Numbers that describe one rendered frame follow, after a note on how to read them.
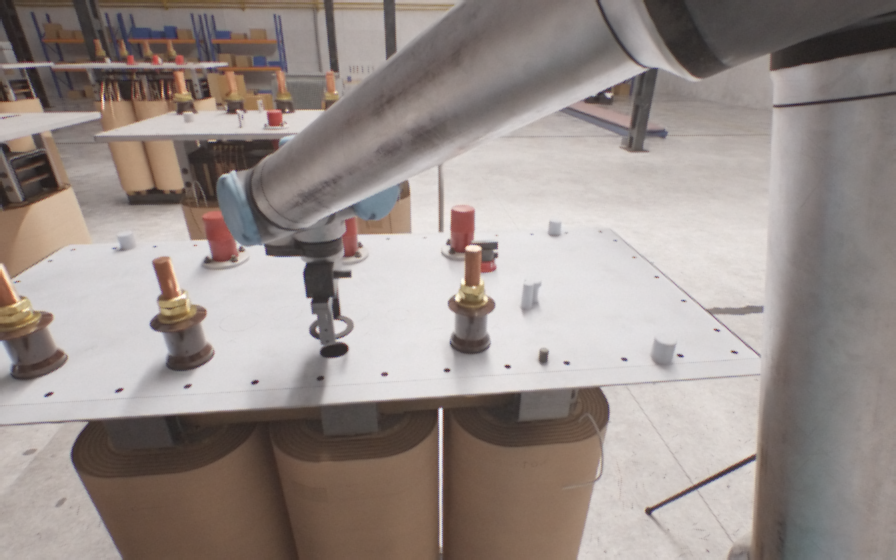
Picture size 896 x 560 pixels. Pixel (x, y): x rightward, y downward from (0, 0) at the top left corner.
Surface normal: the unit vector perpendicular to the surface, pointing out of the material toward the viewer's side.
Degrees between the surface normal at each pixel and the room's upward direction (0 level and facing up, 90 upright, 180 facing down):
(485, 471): 90
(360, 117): 84
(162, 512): 90
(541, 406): 90
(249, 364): 0
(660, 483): 0
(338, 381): 0
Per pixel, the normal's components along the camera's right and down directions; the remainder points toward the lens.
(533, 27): -0.63, 0.45
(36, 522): 0.00, -0.89
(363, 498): 0.11, 0.45
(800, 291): -0.95, 0.23
